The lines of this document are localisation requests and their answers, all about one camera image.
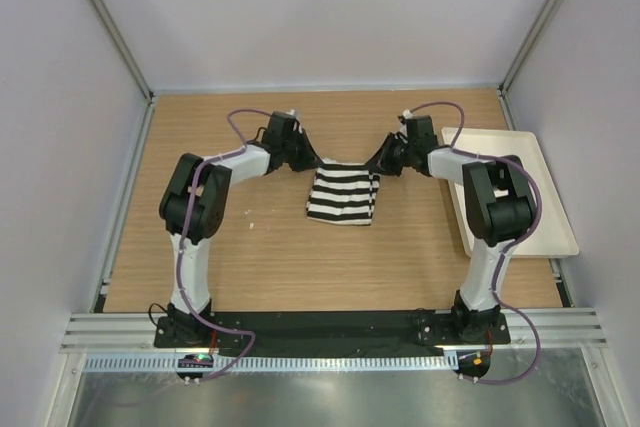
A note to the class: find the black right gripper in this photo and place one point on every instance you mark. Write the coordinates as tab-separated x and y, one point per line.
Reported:
381	163

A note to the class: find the left black controller puck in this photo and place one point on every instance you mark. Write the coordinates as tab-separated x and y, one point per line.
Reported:
193	367

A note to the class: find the right black controller puck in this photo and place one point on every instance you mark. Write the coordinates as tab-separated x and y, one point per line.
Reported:
473	365

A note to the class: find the aluminium frame post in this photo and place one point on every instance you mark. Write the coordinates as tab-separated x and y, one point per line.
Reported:
113	32
534	34

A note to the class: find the black controller puck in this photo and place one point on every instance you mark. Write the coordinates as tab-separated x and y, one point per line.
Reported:
193	367
473	365

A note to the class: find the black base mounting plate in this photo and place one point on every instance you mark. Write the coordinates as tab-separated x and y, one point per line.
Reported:
326	334

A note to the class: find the right aluminium frame post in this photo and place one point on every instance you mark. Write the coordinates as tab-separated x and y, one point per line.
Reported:
534	34

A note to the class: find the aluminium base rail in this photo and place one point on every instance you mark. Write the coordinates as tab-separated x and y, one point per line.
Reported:
556	327

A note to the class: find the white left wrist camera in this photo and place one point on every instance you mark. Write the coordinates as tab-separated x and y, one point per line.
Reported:
296	126

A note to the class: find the black white striped tank top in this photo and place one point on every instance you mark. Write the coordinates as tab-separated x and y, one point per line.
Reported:
343	194

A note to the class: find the slotted cable duct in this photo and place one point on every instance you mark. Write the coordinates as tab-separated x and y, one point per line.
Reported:
166	362

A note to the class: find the left aluminium frame post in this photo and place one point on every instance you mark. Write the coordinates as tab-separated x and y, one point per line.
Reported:
113	32

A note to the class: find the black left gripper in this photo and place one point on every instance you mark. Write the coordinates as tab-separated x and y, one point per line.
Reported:
310	159

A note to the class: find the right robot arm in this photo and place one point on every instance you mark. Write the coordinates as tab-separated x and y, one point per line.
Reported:
502	205

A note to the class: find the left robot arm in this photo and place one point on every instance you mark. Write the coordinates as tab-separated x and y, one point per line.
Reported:
193	207

